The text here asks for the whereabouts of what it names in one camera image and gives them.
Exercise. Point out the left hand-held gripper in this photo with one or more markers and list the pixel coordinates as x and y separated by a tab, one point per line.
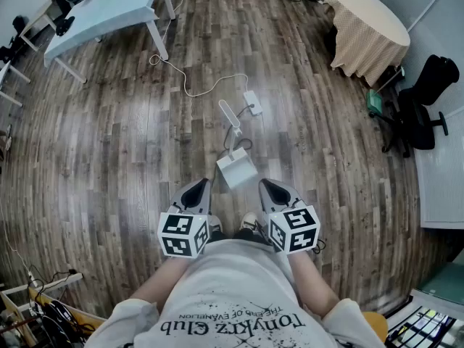
183	232

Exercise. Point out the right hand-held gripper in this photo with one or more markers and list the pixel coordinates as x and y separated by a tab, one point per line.
295	228

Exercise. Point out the person's left forearm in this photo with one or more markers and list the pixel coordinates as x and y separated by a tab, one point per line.
159	279

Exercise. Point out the person's right forearm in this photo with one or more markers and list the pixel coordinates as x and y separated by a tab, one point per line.
311	281

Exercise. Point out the person's left beige shoe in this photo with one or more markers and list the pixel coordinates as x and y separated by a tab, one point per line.
216	223

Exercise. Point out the person's beige shoe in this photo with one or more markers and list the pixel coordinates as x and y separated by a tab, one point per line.
249	220
216	223

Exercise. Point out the person's right beige shoe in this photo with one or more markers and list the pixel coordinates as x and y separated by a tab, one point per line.
249	220

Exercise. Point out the person's black trousers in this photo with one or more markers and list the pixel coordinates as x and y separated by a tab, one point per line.
243	235

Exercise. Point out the white printed t-shirt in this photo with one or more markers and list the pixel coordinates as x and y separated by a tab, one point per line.
232	288

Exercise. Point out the white power strip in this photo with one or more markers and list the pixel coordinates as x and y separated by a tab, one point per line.
253	102

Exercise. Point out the green box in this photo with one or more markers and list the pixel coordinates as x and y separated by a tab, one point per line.
375	102

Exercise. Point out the black office chair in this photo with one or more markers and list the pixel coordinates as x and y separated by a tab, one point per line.
420	122

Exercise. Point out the yellow wooden seat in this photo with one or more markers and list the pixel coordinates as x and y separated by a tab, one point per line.
377	326

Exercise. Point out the round table with beige cloth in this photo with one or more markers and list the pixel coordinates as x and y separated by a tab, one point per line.
366	24

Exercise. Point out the large white table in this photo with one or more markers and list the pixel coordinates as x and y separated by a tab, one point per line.
108	9

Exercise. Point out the black disc-shaped object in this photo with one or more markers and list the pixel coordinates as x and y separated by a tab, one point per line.
65	26

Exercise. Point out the white metal rack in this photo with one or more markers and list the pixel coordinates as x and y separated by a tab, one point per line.
11	71

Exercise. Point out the small white desk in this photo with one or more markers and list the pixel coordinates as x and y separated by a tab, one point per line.
34	16

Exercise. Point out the wooden frame rack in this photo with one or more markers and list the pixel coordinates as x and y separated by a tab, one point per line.
36	288

